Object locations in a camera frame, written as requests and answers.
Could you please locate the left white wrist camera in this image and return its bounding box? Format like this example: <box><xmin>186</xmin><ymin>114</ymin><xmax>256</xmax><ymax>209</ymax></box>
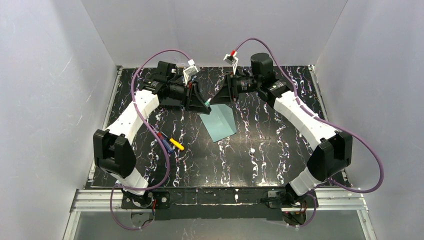
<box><xmin>183</xmin><ymin>59</ymin><xmax>200</xmax><ymax>86</ymax></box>

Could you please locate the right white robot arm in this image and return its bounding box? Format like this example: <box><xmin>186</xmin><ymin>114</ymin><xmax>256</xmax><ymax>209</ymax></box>
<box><xmin>209</xmin><ymin>51</ymin><xmax>353</xmax><ymax>204</ymax></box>

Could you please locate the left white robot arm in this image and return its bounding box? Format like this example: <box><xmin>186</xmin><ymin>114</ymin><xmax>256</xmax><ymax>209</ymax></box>
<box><xmin>93</xmin><ymin>59</ymin><xmax>211</xmax><ymax>196</ymax></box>

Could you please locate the green white marker pen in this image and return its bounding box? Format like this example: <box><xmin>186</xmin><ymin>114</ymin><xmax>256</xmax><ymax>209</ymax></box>
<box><xmin>204</xmin><ymin>98</ymin><xmax>212</xmax><ymax>107</ymax></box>

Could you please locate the purple cable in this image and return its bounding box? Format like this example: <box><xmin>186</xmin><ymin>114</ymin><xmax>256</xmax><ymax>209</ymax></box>
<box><xmin>231</xmin><ymin>37</ymin><xmax>385</xmax><ymax>228</ymax></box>
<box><xmin>109</xmin><ymin>49</ymin><xmax>196</xmax><ymax>232</ymax></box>

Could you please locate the yellow handled screwdriver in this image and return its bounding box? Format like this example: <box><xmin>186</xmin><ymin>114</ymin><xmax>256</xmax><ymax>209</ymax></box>
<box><xmin>169</xmin><ymin>138</ymin><xmax>185</xmax><ymax>151</ymax></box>

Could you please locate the teal paper envelope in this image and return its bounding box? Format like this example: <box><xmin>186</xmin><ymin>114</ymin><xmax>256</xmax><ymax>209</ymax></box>
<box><xmin>200</xmin><ymin>104</ymin><xmax>237</xmax><ymax>143</ymax></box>

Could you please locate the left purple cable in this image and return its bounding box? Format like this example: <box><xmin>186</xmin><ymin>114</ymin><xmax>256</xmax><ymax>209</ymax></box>
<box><xmin>109</xmin><ymin>49</ymin><xmax>196</xmax><ymax>232</ymax></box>

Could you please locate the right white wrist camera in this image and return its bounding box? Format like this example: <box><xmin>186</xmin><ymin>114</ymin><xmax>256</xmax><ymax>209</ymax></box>
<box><xmin>223</xmin><ymin>50</ymin><xmax>239</xmax><ymax>75</ymax></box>

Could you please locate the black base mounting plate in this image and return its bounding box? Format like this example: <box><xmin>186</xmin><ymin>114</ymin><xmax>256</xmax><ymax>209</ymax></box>
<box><xmin>121</xmin><ymin>187</ymin><xmax>319</xmax><ymax>224</ymax></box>

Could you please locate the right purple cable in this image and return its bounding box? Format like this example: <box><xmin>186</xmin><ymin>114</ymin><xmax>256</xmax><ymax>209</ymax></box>
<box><xmin>231</xmin><ymin>37</ymin><xmax>385</xmax><ymax>228</ymax></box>

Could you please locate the aluminium frame rail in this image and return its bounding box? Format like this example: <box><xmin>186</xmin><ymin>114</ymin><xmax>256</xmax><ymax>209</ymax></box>
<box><xmin>70</xmin><ymin>187</ymin><xmax>369</xmax><ymax>212</ymax></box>

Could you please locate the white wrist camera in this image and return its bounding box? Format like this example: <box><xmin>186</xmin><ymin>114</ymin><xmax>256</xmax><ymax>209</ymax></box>
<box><xmin>223</xmin><ymin>50</ymin><xmax>239</xmax><ymax>75</ymax></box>
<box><xmin>183</xmin><ymin>59</ymin><xmax>200</xmax><ymax>86</ymax></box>

